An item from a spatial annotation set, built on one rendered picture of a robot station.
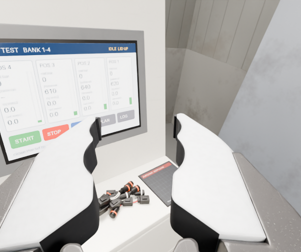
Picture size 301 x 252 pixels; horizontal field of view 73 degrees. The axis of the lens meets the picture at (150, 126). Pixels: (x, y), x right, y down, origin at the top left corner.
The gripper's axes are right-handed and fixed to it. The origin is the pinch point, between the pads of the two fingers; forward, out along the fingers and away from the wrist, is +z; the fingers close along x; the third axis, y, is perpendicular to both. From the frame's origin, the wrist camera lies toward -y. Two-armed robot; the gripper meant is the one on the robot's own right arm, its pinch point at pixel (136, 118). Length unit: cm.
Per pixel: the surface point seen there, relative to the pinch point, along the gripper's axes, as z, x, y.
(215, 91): 199, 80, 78
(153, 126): 55, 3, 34
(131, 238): 20, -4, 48
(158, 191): 36, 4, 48
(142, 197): 32, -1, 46
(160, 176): 43, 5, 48
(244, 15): 195, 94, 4
